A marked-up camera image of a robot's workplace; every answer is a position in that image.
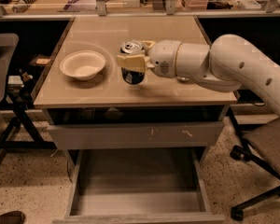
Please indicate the grey chair left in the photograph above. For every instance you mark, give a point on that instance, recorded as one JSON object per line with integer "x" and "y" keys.
{"x": 8, "y": 44}

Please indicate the grey drawer cabinet with counter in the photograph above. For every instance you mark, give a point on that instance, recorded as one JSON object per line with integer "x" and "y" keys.
{"x": 107, "y": 99}

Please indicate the open grey middle drawer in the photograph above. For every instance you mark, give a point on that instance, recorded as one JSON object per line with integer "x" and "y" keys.
{"x": 138, "y": 186}

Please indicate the brown office chair right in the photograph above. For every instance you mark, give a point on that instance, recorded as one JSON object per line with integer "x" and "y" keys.
{"x": 261, "y": 146}

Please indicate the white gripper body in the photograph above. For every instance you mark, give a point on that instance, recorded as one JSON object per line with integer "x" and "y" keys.
{"x": 162, "y": 57}

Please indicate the closed grey top drawer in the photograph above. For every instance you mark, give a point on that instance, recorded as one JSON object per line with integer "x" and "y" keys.
{"x": 136, "y": 135}

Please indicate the brown shoe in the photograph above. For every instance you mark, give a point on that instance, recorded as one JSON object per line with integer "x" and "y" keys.
{"x": 13, "y": 217}

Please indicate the blue pepsi can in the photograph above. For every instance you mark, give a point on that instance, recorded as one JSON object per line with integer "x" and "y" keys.
{"x": 133, "y": 76}

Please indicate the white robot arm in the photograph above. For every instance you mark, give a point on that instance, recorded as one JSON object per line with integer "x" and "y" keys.
{"x": 228, "y": 64}

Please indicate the white paper bowl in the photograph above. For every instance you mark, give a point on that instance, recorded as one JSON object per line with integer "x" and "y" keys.
{"x": 83, "y": 65}

